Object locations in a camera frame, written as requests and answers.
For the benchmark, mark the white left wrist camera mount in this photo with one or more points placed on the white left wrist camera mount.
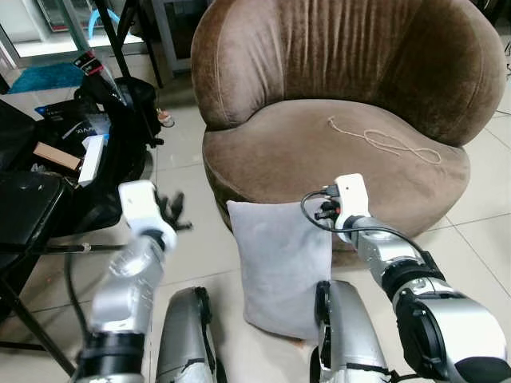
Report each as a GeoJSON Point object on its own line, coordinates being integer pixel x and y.
{"type": "Point", "coordinates": [137, 203]}

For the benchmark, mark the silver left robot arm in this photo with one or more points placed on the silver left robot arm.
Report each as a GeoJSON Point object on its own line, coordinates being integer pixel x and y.
{"type": "Point", "coordinates": [128, 287]}

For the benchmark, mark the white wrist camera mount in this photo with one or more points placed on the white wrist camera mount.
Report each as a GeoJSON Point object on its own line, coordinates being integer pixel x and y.
{"type": "Point", "coordinates": [353, 199]}
{"type": "Point", "coordinates": [137, 203]}

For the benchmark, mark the black stand legs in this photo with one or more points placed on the black stand legs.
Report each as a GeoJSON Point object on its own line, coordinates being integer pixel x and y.
{"type": "Point", "coordinates": [128, 32]}

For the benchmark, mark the brown cardboard piece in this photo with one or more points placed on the brown cardboard piece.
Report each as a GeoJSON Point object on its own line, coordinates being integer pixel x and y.
{"type": "Point", "coordinates": [57, 155]}

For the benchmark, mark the blue floor mat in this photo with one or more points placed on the blue floor mat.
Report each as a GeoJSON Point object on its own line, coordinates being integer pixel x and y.
{"type": "Point", "coordinates": [44, 77]}

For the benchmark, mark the white small box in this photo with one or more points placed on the white small box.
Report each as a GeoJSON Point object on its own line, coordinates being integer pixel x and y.
{"type": "Point", "coordinates": [92, 159]}

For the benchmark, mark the silver right robot leg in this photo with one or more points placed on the silver right robot leg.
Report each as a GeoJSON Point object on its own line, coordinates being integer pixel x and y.
{"type": "Point", "coordinates": [347, 335]}

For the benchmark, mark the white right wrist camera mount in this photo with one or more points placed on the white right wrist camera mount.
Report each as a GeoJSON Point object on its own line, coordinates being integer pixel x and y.
{"type": "Point", "coordinates": [353, 199]}

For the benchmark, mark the black bag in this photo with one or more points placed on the black bag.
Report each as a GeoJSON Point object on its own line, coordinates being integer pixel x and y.
{"type": "Point", "coordinates": [120, 120]}

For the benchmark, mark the silver robot leg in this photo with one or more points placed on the silver robot leg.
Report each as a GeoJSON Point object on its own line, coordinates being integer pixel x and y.
{"type": "Point", "coordinates": [347, 335]}
{"type": "Point", "coordinates": [184, 335]}

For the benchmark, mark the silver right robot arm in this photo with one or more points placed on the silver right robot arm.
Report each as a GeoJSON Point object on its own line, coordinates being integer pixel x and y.
{"type": "Point", "coordinates": [431, 311]}

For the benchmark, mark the grey pillow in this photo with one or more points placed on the grey pillow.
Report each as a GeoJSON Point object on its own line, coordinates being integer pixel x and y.
{"type": "Point", "coordinates": [279, 263]}

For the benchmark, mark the black chair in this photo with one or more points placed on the black chair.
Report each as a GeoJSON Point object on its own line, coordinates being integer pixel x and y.
{"type": "Point", "coordinates": [28, 211]}

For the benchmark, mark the brown velvet round sofa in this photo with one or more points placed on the brown velvet round sofa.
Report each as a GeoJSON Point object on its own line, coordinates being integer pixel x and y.
{"type": "Point", "coordinates": [343, 80]}

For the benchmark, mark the silver left robot leg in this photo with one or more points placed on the silver left robot leg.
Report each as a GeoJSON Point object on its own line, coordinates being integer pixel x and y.
{"type": "Point", "coordinates": [184, 335]}

